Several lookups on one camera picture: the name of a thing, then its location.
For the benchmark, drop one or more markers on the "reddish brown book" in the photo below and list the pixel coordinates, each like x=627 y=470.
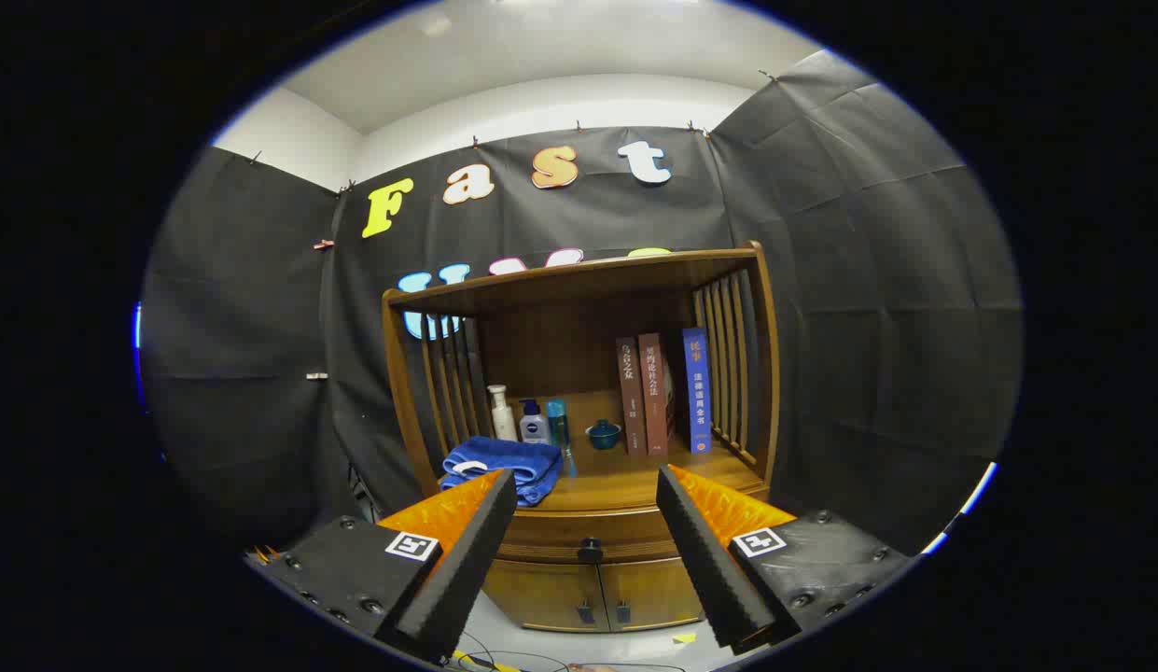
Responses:
x=655 y=397

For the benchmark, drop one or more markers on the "clear blue bottle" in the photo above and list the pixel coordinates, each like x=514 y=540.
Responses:
x=558 y=425

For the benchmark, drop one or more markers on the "wooden cabinet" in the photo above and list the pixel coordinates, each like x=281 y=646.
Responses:
x=578 y=327

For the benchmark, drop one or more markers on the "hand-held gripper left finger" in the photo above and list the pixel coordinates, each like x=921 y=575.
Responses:
x=467 y=569

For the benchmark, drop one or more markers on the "blue book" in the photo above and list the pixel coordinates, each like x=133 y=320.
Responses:
x=697 y=392

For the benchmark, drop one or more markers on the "yellow black floor tape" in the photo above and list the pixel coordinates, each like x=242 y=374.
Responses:
x=476 y=661

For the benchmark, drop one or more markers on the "dark brown book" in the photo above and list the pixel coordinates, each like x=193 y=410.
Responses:
x=631 y=401

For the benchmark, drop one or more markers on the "wooden cabinet door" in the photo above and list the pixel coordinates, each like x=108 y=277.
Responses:
x=653 y=593
x=541 y=597

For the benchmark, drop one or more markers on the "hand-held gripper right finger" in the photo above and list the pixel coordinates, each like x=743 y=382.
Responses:
x=709 y=569

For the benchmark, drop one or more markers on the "blue folded towel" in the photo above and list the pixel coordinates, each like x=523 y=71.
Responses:
x=513 y=462

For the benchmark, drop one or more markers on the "blue lidded teacup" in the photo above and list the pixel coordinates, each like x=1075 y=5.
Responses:
x=604 y=435

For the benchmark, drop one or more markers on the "wooden drawer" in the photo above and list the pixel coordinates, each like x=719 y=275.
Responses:
x=560 y=534

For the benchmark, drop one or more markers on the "white pump bottle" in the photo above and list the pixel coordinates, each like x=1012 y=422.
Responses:
x=502 y=420

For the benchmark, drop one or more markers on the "white bottle with blue cap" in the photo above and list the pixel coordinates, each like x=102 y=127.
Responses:
x=534 y=427

